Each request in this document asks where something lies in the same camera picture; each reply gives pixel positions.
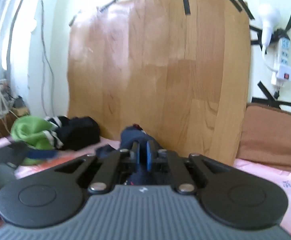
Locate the pink printed bedsheet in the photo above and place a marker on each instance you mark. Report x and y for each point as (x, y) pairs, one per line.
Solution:
(273, 182)

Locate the wood-pattern board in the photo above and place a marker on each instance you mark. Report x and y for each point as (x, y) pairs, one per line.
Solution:
(160, 75)

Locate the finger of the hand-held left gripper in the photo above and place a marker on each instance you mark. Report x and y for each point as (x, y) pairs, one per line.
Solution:
(39, 154)

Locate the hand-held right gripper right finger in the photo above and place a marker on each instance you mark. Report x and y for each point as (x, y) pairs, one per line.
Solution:
(150, 155)

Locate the brown cushion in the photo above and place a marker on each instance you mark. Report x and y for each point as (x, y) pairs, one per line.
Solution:
(273, 135)

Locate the black tape strip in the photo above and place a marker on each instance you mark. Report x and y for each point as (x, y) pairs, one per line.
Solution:
(186, 0)
(245, 6)
(75, 18)
(110, 3)
(285, 103)
(231, 0)
(265, 91)

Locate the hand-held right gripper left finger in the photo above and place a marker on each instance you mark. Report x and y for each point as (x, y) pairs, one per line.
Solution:
(136, 153)

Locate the navy garment with red trim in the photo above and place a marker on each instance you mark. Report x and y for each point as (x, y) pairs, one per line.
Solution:
(131, 136)

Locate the green cloth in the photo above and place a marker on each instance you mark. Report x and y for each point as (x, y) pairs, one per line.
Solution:
(29, 130)

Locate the black white striped garment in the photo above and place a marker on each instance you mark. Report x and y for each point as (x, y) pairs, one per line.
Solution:
(80, 132)

